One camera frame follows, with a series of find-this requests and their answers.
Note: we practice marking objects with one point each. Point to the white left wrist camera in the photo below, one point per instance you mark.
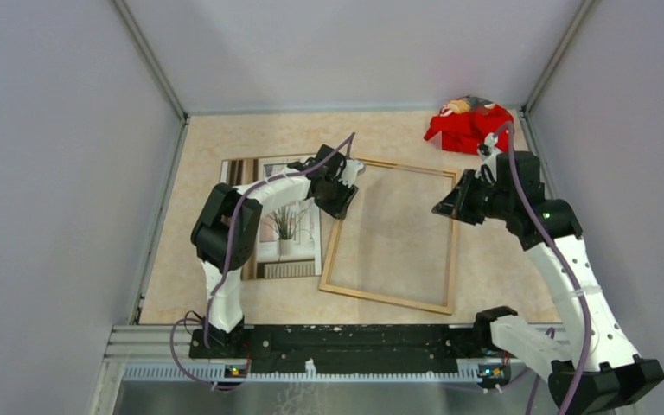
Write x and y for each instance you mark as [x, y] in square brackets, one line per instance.
[352, 170]

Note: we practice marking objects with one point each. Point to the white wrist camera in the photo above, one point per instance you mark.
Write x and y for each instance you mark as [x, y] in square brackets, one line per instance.
[352, 170]
[488, 152]

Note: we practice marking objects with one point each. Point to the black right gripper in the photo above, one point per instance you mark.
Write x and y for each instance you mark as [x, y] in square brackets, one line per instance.
[456, 204]

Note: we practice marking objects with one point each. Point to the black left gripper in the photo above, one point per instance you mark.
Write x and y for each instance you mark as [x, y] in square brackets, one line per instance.
[337, 208]

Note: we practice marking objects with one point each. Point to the printed plant window photo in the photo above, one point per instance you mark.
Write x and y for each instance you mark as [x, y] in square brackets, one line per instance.
[288, 243]

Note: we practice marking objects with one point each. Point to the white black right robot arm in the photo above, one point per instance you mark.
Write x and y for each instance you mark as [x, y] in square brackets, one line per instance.
[599, 368]

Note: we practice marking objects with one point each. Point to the aluminium front rail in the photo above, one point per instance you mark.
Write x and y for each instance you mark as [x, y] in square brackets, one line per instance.
[137, 343]

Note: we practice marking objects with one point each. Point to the controller board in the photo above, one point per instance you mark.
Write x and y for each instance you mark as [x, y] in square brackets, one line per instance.
[235, 371]
[494, 373]

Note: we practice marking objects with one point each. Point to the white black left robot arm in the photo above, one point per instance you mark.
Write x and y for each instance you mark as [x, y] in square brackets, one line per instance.
[224, 235]

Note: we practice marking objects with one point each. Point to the right controller board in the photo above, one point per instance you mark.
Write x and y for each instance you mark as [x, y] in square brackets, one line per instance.
[494, 373]

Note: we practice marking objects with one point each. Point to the left controller board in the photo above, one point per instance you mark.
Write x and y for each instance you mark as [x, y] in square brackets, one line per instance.
[235, 371]

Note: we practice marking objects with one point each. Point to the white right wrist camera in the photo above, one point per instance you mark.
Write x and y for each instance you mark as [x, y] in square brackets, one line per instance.
[488, 152]

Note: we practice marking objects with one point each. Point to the red crumpled cloth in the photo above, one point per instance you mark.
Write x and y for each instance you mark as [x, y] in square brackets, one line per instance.
[464, 123]

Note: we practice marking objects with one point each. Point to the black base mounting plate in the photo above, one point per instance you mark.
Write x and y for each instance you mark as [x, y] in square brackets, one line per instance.
[348, 348]

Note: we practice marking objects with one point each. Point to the white toothed cable duct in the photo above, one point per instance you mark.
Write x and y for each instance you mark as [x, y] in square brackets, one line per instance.
[221, 373]

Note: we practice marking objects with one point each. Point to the wooden picture frame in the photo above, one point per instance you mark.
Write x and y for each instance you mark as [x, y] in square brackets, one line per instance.
[391, 248]

